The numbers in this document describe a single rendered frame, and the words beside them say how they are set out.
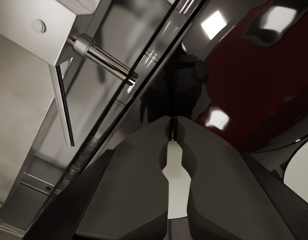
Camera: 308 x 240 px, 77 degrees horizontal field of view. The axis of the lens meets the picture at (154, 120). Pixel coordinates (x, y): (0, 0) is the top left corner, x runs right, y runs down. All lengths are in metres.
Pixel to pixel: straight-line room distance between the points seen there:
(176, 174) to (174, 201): 0.04
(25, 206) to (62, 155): 0.10
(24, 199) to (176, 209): 0.24
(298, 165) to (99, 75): 0.20
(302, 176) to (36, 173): 0.29
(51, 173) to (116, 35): 0.20
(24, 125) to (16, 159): 0.05
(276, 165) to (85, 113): 0.20
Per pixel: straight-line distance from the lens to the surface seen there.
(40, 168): 0.31
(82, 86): 0.23
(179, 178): 0.17
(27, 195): 0.37
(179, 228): 0.23
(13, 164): 0.25
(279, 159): 0.18
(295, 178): 0.20
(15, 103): 0.20
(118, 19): 0.20
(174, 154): 0.16
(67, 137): 0.17
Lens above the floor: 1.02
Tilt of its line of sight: 60 degrees down
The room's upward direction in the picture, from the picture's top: 175 degrees counter-clockwise
